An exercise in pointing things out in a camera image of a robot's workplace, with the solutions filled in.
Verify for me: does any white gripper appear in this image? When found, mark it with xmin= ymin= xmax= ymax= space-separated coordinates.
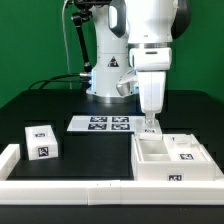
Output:
xmin=129 ymin=47 xmax=172 ymax=126

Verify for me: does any white cabinet door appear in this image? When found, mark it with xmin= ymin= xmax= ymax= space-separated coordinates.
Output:
xmin=135 ymin=119 xmax=162 ymax=140
xmin=163 ymin=134 xmax=210 ymax=162

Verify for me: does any white cabinet body box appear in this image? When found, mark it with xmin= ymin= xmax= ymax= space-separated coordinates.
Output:
xmin=131 ymin=135 xmax=209 ymax=181

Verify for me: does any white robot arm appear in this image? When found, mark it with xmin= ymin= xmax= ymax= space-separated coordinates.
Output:
xmin=73 ymin=0 xmax=191 ymax=126

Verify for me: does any white cabinet top block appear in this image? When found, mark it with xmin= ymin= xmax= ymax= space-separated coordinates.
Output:
xmin=25 ymin=125 xmax=58 ymax=160

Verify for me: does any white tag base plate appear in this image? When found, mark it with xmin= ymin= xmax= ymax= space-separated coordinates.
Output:
xmin=67 ymin=116 xmax=144 ymax=132

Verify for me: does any white front fence rail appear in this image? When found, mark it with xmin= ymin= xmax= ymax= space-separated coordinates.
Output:
xmin=0 ymin=180 xmax=224 ymax=205

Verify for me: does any white fence rail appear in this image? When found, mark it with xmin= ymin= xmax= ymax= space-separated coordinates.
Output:
xmin=0 ymin=180 xmax=224 ymax=205
xmin=0 ymin=144 xmax=20 ymax=181
xmin=200 ymin=145 xmax=224 ymax=181

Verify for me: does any white right fence rail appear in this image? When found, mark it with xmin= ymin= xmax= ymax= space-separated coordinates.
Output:
xmin=200 ymin=145 xmax=224 ymax=181

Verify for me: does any black cable bundle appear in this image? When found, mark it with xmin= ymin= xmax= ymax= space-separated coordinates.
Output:
xmin=28 ymin=73 xmax=93 ymax=91

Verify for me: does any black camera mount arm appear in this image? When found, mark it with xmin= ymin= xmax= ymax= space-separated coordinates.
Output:
xmin=71 ymin=0 xmax=112 ymax=72

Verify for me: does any white left fence rail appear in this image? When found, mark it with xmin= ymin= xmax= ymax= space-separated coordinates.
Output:
xmin=0 ymin=144 xmax=20 ymax=181

